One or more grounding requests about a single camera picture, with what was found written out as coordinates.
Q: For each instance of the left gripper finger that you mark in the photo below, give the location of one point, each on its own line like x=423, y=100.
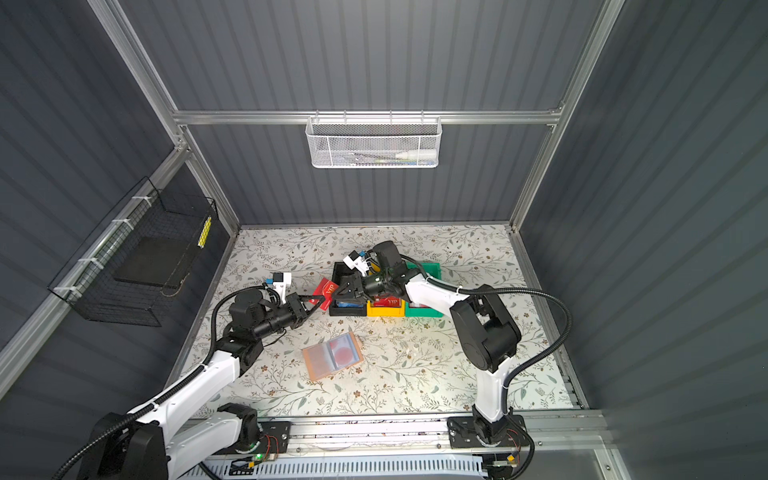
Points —
x=304, y=314
x=314, y=299

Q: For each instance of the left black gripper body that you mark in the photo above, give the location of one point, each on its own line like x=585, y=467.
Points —
x=280, y=317

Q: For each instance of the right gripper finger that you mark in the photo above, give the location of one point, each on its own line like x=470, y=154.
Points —
x=353, y=279
x=350, y=294

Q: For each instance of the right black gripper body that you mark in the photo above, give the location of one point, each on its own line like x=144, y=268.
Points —
x=378, y=284

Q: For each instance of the red card from holder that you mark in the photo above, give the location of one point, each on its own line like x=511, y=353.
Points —
x=326, y=287

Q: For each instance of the white card with red circle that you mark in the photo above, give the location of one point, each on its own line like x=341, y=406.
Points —
x=343, y=351

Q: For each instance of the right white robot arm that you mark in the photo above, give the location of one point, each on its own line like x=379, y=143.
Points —
x=487, y=333

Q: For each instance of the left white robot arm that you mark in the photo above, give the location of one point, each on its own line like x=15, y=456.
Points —
x=151, y=441

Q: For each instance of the black plastic bin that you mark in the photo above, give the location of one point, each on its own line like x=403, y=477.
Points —
x=341, y=308

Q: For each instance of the yellow plastic bin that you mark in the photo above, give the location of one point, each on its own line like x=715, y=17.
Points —
x=386, y=309

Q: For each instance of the green plastic bin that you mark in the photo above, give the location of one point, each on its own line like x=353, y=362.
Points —
x=417, y=309

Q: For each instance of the yellow tag on basket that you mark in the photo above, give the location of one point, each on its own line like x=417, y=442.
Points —
x=204, y=233

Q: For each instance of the black pad in basket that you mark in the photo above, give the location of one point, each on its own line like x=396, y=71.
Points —
x=158, y=262

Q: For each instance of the white marker in basket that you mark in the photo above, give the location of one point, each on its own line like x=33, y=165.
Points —
x=418, y=157

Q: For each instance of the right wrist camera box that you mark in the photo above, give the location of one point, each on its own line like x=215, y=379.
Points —
x=357, y=261

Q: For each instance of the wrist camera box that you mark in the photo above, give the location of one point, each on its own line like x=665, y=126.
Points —
x=357, y=261
x=280, y=283

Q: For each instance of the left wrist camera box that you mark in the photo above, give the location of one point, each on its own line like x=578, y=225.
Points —
x=280, y=283

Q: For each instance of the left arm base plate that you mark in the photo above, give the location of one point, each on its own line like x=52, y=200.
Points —
x=273, y=440

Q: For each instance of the black wire wall basket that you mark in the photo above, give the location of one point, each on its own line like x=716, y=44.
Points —
x=88, y=285

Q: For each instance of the white wire mesh basket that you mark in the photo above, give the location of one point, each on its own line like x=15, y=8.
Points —
x=369, y=145

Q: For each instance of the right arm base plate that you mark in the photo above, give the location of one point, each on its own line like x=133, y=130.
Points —
x=466, y=432

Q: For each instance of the white vented cable duct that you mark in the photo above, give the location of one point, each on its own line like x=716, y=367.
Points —
x=444, y=466

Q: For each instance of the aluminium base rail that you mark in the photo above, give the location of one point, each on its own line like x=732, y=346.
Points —
x=387, y=434

